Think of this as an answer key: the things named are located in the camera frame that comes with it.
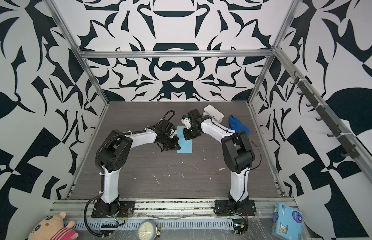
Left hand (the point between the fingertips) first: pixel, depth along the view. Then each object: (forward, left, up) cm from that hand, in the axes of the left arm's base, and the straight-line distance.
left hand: (182, 145), depth 95 cm
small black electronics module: (-42, -27, -3) cm, 50 cm away
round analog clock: (-42, +16, +2) cm, 45 cm away
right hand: (+4, -3, +5) cm, 7 cm away
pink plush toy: (-40, +55, +6) cm, 68 cm away
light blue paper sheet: (0, -2, -1) cm, 2 cm away
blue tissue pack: (-42, -46, +4) cm, 62 cm away
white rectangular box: (+24, -21, +4) cm, 32 cm away
